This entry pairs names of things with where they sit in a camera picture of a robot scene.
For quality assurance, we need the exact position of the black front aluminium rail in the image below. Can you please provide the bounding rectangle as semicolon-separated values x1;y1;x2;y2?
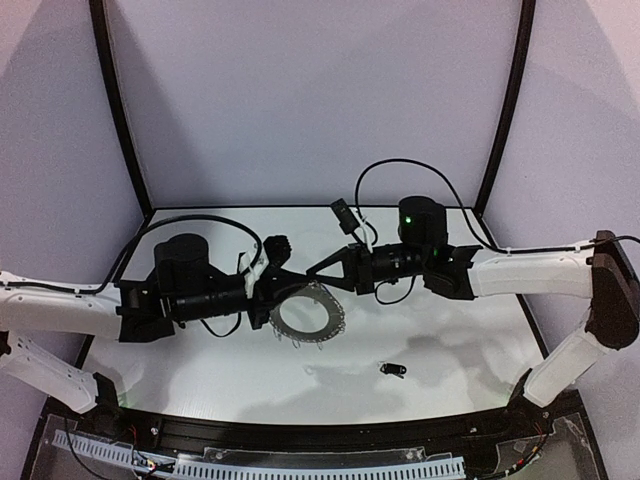
122;408;515;452

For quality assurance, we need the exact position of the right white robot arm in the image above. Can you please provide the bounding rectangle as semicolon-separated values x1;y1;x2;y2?
307;196;639;410

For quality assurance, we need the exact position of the right black frame post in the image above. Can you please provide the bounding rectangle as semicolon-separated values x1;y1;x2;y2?
473;0;537;217

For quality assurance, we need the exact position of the metal disc keyring with rings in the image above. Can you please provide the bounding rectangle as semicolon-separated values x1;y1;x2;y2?
270;282;346;350

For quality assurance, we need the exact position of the left black frame post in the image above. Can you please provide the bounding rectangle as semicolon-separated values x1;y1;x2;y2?
88;0;153;218

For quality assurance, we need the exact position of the black frame post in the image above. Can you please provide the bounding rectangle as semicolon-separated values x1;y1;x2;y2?
473;0;537;217
88;0;153;218

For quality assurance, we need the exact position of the white slotted cable duct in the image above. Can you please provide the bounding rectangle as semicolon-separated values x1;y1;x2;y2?
45;429;466;480

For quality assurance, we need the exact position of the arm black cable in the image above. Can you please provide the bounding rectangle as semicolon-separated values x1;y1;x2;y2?
0;213;264;339
353;158;601;306

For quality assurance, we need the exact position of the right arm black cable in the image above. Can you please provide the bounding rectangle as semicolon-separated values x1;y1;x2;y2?
353;158;601;306

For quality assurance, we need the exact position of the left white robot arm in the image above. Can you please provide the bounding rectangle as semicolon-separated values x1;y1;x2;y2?
1;234;310;416

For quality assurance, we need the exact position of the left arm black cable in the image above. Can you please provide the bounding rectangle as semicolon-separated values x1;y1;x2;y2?
0;213;264;339

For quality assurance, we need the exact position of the black tagged key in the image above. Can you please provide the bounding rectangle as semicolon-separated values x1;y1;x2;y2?
379;362;407;379

